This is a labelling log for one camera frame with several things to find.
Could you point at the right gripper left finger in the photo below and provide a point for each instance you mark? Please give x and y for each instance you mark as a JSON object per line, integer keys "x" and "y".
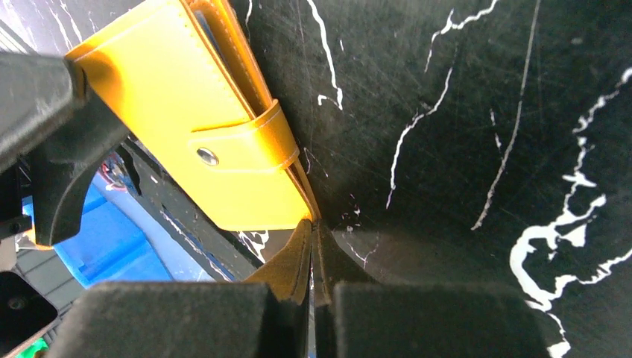
{"x": 262, "y": 316}

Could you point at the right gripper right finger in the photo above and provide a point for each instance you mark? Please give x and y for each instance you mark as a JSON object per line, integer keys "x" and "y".
{"x": 356, "y": 316}

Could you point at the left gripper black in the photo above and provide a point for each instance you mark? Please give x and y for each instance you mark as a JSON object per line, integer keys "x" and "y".
{"x": 55, "y": 134}

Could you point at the orange leather card holder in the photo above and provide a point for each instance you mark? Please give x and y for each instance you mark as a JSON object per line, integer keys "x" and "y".
{"x": 182, "y": 77}

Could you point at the blue bin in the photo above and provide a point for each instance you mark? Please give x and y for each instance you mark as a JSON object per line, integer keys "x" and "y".
{"x": 120, "y": 240}

